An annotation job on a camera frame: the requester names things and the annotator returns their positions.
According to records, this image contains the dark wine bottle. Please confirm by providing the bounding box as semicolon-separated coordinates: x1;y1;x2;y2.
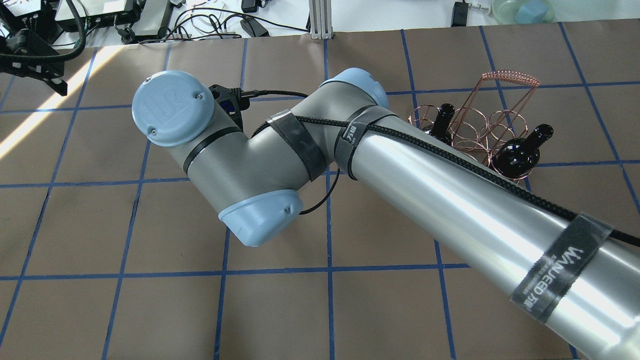
423;103;456;146
491;124;554;179

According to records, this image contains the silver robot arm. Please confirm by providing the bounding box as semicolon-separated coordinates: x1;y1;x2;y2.
131;68;639;360

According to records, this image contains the dark wine bottle upright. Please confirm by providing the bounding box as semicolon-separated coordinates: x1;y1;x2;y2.
423;103;456;146

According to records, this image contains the green glass bowl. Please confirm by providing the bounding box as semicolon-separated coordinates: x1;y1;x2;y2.
491;0;555;25

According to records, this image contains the aluminium frame post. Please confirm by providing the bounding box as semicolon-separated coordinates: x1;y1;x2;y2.
308;0;334;40

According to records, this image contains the copper wire wine basket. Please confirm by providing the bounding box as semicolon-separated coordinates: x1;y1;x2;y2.
407;70;541;183

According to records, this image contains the black velcro strap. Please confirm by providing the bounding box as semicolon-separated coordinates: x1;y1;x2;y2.
509;212;614;324

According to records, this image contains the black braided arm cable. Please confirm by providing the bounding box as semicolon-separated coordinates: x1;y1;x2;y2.
239;89;640;248

